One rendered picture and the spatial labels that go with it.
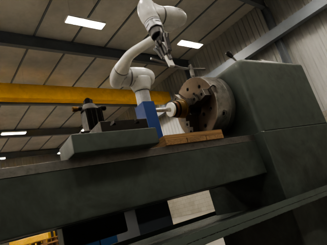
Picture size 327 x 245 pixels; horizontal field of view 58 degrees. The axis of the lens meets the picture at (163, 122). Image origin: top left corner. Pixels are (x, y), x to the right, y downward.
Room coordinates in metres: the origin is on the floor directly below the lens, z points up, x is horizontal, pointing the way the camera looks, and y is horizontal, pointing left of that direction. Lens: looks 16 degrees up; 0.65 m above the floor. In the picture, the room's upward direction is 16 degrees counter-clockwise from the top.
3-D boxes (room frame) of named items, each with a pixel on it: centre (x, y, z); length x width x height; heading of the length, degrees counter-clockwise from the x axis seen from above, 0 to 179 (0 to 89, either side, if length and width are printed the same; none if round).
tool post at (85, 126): (1.19, 0.29, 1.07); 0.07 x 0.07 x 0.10; 36
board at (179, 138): (1.31, 0.00, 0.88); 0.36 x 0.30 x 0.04; 36
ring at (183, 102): (1.38, -0.09, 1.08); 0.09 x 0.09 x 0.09; 36
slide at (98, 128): (1.14, 0.25, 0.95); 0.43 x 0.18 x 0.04; 36
